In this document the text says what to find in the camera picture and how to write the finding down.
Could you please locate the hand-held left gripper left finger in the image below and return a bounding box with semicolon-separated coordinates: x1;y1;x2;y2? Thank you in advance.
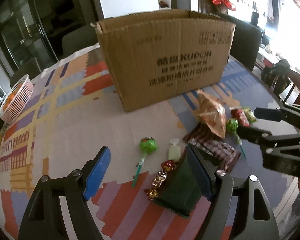
17;146;112;240

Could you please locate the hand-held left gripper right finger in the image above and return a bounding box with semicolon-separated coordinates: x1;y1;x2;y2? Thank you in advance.
186;145;280;240

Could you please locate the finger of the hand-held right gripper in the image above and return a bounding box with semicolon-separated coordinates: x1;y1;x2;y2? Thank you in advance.
236;126;300;153
254;106;300;132

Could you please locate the green lollipop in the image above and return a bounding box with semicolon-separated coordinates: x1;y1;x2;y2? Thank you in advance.
226;118;247;159
131;137;158;188

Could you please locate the dark green snack packet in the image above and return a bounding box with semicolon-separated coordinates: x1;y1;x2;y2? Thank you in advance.
154;152;215;218

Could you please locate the brown cardboard box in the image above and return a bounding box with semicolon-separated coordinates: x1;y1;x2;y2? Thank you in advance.
90;9;237;112

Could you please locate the red wrapped candy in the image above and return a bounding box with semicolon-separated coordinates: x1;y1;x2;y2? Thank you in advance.
230;107;250;127

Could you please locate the brown striped snack packet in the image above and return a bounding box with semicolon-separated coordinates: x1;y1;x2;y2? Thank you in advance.
187;140;241;173
182;124;215;143

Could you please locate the gold red foil candy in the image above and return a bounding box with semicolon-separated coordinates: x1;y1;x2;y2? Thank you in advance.
151;169;169;189
161;159;177;172
144;187;159;200

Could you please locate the pale green wrapped candy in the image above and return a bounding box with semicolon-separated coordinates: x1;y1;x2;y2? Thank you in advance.
167;138;181;161

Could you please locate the black bag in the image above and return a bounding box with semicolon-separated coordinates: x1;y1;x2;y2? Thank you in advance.
261;59;293;97

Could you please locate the tan snack packet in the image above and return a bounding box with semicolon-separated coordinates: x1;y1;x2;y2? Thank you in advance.
197;89;227;138

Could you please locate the patterned tablecloth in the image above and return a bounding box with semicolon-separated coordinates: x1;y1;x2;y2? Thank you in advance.
0;42;300;240

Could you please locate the dark chair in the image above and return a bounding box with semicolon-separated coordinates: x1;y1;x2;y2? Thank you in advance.
215;12;263;73
9;59;44;87
62;25;100;58

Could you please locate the pink plastic basket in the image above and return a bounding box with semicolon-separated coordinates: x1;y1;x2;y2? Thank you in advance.
0;74;34;124

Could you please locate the glass door cabinet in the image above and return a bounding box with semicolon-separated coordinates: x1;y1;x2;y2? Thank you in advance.
0;0;90;73

